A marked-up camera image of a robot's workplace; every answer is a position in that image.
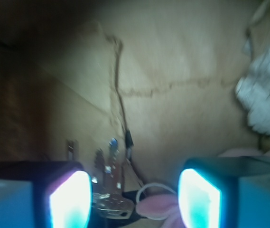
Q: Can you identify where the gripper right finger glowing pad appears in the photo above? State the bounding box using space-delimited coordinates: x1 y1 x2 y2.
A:
177 155 270 228

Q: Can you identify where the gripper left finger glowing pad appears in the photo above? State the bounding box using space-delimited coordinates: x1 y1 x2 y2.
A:
0 161 92 228

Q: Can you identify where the pink plush toy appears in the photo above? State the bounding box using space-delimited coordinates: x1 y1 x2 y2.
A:
136 147 270 228

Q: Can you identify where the crumpled white paper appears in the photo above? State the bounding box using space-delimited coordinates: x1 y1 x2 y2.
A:
235 44 270 136

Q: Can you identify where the brown paper bag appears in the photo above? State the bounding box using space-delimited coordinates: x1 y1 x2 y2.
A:
0 0 270 191

